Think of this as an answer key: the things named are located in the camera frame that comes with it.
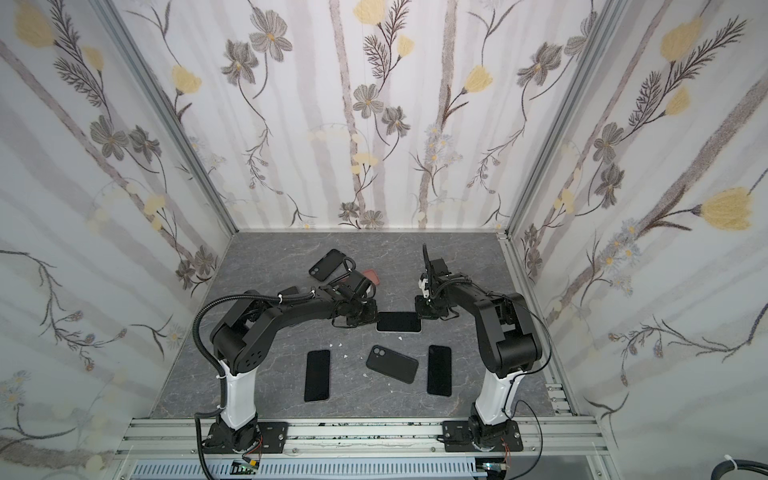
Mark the pink phone case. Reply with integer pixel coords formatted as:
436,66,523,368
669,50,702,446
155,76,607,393
362,269,380,286

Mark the black cable bottom right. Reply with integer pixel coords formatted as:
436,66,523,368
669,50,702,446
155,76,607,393
710,454,768,480

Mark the purple-edged phone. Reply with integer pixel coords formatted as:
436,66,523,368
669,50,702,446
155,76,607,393
304,350,331,402
376,311,422,333

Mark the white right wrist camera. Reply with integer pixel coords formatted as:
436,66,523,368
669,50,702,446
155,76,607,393
418,275,430,299

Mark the left corner aluminium post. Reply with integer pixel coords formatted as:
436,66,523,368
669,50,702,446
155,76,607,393
89,0,239,236

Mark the blue-edged phone front right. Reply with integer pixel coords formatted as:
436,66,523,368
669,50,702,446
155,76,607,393
427,345,453,397

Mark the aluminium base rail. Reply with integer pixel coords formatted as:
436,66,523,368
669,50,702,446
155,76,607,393
107,413,621,479

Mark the large black phone case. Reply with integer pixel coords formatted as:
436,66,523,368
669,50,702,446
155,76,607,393
366,345,419,384

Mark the white slotted cable duct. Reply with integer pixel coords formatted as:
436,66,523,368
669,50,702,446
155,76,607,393
128,458,490,480

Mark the right corner aluminium post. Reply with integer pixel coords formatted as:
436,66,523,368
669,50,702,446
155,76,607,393
504,1,629,236

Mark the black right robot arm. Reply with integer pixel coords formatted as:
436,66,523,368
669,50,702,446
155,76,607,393
415,258,544,451

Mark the corner aluminium post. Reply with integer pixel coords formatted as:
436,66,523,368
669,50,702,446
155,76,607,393
89,0,239,236
504,1,629,236

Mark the small black phone case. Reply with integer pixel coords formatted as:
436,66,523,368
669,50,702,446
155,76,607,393
308,248,346,282

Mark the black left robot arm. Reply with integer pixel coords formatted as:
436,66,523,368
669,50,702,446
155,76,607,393
191,270,377,455

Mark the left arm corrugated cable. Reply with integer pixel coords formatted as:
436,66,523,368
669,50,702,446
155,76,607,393
191,292,283,385

